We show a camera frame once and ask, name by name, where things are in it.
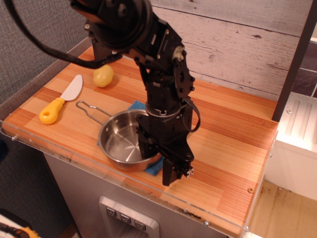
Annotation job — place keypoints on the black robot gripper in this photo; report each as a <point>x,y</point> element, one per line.
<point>167,137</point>

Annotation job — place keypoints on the silver steel pot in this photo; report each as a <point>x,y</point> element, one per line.
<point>123,138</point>

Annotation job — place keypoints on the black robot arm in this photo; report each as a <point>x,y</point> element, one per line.
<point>130,28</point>

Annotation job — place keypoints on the blue folded cloth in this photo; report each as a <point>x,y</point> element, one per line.
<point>153,168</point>

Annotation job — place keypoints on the silver dispenser panel with buttons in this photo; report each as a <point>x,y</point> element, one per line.
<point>124,222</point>

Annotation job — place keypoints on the grey toy fridge cabinet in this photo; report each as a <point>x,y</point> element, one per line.
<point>81,191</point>

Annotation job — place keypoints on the yellow toy potato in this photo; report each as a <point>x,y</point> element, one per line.
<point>103,76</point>

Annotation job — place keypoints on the white toy sink unit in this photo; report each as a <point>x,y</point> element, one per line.
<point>292,162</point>

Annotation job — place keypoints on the orange fuzzy object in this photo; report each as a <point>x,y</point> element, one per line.
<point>25,233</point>

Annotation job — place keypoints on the clear acrylic table guard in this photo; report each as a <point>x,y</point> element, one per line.
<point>230,156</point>

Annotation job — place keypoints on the yellow handled toy knife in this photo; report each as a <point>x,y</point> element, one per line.
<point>50,113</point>

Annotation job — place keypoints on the dark left shelf post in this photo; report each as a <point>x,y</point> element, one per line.
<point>101,54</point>

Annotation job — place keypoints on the dark shelf post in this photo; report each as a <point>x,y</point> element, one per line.
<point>296,61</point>
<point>101,54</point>

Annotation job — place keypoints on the dark right shelf post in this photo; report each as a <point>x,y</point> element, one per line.
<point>296,61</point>

